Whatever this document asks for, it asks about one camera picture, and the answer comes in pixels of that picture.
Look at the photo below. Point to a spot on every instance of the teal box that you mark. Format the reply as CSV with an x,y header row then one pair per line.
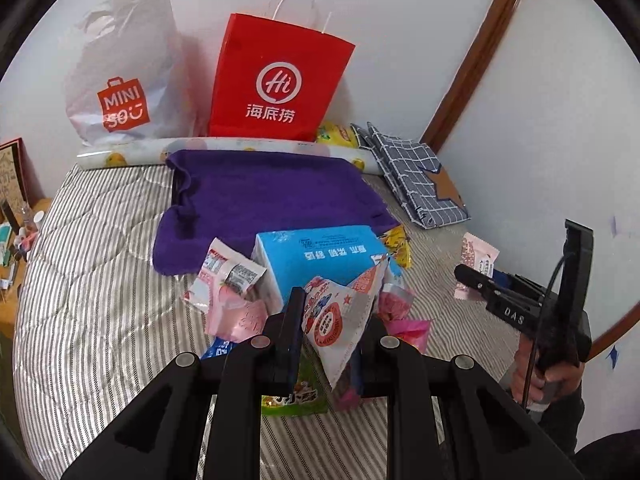
x,y
4,245

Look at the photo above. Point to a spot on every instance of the blue snack packet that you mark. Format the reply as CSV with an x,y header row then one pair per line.
x,y
217,350

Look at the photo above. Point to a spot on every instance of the red paper bag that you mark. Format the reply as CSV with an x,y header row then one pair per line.
x,y
280,50

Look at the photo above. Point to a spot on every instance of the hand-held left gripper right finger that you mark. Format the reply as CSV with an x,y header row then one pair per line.
x,y
372,355

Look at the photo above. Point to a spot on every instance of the yellow snack bag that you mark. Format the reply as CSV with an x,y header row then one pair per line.
x,y
335,135

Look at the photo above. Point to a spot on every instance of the brown wooden door frame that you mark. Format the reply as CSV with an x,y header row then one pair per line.
x,y
480,40

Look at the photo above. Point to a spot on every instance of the red framed picture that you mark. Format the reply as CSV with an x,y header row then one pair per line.
x,y
11,170

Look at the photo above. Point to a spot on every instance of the purple towel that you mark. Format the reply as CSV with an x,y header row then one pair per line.
x,y
260,195

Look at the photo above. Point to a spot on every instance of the rolled patterned mat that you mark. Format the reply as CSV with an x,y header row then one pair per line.
x,y
140,152

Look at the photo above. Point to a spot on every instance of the magenta snack packet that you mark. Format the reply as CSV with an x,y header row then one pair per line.
x,y
412,332

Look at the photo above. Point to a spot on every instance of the small yellow snack packet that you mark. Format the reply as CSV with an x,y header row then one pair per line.
x,y
397,245

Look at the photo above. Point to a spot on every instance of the wooden nightstand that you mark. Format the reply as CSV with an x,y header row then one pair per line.
x,y
15,310

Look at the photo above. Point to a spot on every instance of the green snack packet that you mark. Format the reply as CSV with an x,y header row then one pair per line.
x,y
305,395

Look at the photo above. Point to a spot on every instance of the blue tissue box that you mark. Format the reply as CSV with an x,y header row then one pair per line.
x,y
310,255

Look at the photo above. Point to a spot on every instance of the person's right forearm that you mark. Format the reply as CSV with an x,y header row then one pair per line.
x,y
565,430

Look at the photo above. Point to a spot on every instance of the small pink white snack packet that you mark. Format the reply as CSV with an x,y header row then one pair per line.
x,y
477,255

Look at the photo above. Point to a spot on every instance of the white plastic shopping bag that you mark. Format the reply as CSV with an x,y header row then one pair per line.
x,y
140,50

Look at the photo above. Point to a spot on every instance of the navy checkered fabric bag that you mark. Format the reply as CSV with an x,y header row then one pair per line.
x,y
410,180

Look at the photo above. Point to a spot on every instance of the person's right hand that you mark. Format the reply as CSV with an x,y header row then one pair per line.
x,y
530,380

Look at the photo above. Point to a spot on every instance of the striped quilted mattress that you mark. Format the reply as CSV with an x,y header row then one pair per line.
x,y
100,285

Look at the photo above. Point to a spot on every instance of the white pink barcode snack packet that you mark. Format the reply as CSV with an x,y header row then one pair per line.
x,y
225,270

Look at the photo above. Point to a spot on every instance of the small clear bottle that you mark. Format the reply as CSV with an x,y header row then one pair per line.
x,y
26,217

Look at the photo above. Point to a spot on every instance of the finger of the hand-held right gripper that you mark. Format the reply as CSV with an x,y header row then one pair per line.
x,y
472,277
517,282

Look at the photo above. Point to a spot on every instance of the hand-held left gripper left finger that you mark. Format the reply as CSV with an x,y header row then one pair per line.
x,y
296,312

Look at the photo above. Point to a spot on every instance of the white red cartoon snack packet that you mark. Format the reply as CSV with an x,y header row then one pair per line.
x,y
335,320

